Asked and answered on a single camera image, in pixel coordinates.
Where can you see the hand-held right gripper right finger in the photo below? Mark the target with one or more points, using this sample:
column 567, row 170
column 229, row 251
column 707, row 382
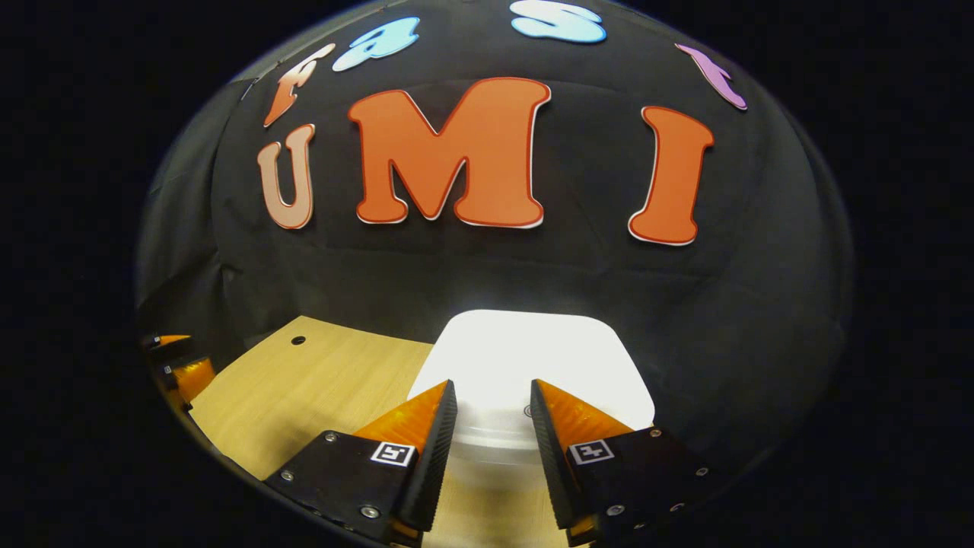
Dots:
column 552, row 464

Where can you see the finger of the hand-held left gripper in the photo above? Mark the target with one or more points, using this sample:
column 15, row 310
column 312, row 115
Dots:
column 190, row 374
column 163, row 344

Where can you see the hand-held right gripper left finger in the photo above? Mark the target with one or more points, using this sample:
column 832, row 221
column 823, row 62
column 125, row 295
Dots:
column 437, row 457

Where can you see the white desktop garbage bin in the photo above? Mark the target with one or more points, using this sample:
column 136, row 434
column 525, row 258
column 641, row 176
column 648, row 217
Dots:
column 525, row 350

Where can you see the wooden desktop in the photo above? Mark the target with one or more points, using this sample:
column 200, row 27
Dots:
column 319, row 388

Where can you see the black backdrop cloth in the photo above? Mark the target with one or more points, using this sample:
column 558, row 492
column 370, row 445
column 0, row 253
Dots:
column 723, row 320

